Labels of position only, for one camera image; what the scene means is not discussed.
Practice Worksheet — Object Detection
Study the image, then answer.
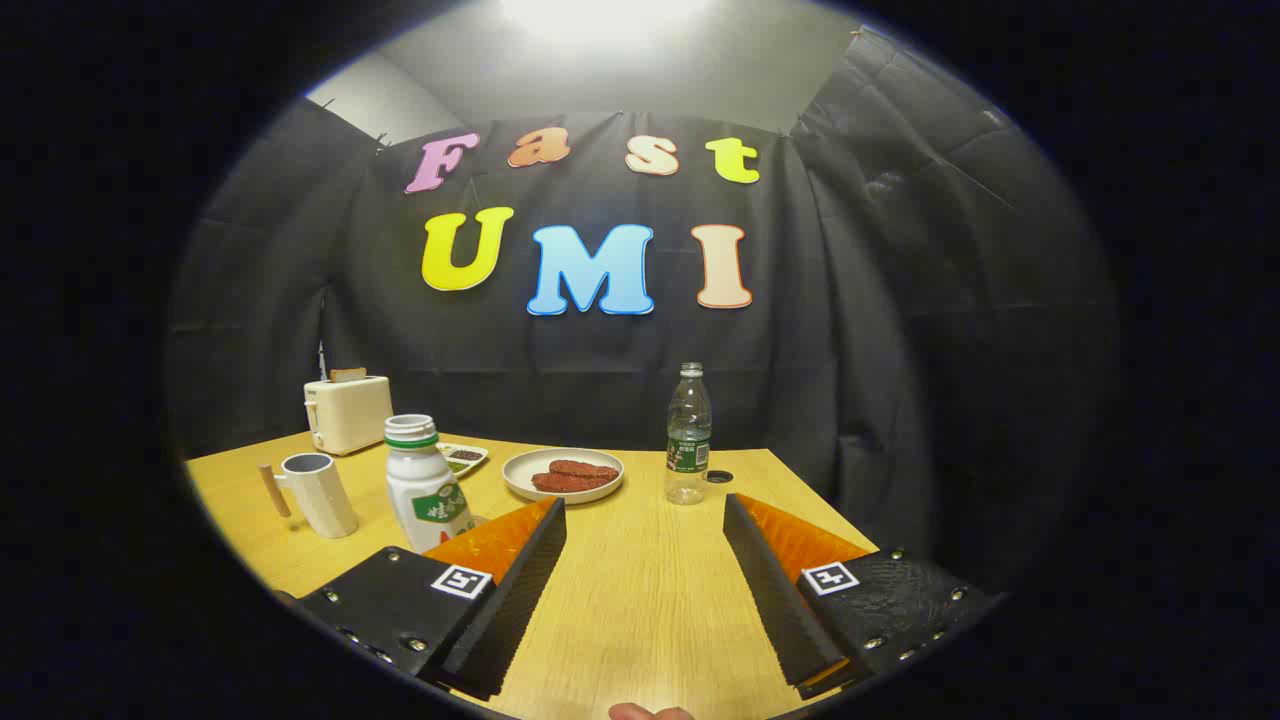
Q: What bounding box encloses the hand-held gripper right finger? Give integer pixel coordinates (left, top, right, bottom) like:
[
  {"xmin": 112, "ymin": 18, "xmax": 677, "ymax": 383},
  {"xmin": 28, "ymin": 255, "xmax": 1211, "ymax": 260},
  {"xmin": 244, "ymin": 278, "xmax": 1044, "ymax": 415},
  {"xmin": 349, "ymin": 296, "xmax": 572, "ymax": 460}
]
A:
[{"xmin": 722, "ymin": 492, "xmax": 1001, "ymax": 701}]

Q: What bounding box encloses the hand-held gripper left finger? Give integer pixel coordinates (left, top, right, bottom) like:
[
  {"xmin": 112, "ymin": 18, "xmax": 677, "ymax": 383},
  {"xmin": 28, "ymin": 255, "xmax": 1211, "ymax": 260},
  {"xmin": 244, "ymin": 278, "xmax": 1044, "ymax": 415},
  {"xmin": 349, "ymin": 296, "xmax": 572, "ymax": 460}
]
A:
[{"xmin": 295, "ymin": 497, "xmax": 568, "ymax": 701}]

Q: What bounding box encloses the white juice bottle green label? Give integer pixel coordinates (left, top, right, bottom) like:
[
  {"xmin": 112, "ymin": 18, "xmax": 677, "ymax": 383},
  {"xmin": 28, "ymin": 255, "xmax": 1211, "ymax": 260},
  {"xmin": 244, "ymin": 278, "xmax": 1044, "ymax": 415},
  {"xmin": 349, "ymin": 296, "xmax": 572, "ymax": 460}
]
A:
[{"xmin": 384, "ymin": 414, "xmax": 479, "ymax": 554}]

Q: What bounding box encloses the white cup wooden handle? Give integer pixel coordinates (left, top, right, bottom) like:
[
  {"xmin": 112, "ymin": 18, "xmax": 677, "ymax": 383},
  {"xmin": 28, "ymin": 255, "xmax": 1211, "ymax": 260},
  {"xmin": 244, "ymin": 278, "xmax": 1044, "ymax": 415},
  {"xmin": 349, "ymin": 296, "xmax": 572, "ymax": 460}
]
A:
[{"xmin": 259, "ymin": 452, "xmax": 359, "ymax": 539}]

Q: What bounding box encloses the clear plastic water bottle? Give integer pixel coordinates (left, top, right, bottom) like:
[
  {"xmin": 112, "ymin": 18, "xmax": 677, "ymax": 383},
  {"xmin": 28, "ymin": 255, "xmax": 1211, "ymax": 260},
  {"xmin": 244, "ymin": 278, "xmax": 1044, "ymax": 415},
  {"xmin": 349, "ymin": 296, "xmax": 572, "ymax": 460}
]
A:
[{"xmin": 664, "ymin": 362, "xmax": 713, "ymax": 506}]

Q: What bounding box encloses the white round plate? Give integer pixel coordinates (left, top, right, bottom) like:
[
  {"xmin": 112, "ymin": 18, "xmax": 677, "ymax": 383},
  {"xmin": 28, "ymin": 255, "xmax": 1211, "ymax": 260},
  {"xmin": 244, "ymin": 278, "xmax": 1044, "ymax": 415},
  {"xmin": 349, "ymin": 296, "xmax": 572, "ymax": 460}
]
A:
[{"xmin": 502, "ymin": 447, "xmax": 626, "ymax": 504}]

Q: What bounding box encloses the wooden table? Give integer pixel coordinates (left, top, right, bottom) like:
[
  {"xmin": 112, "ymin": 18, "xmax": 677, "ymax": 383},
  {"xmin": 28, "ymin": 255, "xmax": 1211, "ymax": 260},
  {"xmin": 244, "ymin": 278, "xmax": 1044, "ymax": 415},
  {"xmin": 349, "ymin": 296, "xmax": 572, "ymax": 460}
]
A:
[{"xmin": 185, "ymin": 430, "xmax": 881, "ymax": 720}]

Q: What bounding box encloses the small white bean dish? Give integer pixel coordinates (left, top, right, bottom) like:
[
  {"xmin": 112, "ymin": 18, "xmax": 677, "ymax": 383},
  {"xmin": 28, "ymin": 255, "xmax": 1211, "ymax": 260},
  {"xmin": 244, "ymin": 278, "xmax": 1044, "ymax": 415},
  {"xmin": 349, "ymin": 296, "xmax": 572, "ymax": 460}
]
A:
[{"xmin": 437, "ymin": 442, "xmax": 490, "ymax": 479}]

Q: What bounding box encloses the cream toaster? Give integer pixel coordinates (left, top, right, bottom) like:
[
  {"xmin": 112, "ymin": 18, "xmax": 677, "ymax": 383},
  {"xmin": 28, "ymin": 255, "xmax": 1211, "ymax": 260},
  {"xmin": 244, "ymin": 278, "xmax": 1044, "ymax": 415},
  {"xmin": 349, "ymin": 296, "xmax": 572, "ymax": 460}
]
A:
[{"xmin": 303, "ymin": 372, "xmax": 395, "ymax": 457}]

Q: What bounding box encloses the black backdrop cloth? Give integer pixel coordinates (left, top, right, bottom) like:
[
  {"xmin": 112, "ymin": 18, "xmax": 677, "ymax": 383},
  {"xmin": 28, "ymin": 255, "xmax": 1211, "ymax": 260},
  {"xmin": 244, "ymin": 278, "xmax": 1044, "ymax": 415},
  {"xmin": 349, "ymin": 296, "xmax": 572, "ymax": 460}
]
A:
[{"xmin": 165, "ymin": 25, "xmax": 1121, "ymax": 591}]

